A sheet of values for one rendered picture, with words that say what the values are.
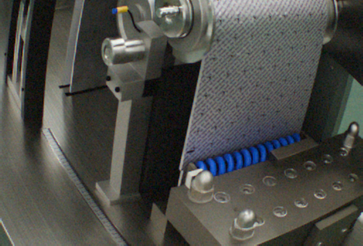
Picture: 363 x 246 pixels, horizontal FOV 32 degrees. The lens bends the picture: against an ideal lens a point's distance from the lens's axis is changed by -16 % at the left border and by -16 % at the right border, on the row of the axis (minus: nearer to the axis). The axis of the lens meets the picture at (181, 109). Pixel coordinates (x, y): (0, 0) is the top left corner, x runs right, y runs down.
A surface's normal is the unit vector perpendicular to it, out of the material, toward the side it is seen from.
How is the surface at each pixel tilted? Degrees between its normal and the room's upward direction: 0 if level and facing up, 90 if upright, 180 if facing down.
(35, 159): 0
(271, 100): 90
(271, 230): 0
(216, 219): 0
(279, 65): 90
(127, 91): 90
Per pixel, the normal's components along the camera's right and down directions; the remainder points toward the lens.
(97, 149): 0.16, -0.81
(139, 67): -0.84, 0.18
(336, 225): 0.51, 0.56
